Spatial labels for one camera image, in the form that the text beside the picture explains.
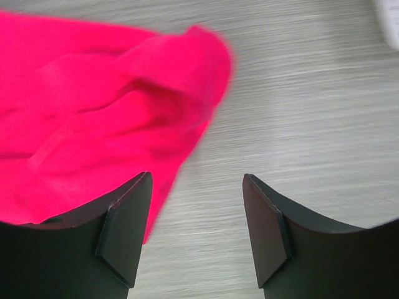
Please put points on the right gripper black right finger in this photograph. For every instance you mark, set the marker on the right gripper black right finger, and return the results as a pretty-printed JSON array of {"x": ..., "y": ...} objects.
[{"x": 299, "y": 253}]

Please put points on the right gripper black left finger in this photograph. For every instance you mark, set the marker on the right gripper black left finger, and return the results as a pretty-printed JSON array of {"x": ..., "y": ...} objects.
[{"x": 92, "y": 251}]

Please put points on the crimson red t shirt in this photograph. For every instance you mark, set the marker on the crimson red t shirt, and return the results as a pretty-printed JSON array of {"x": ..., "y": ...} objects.
[{"x": 86, "y": 106}]

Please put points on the white perforated plastic basket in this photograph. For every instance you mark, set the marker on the white perforated plastic basket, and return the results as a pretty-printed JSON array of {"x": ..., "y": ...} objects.
[{"x": 387, "y": 14}]

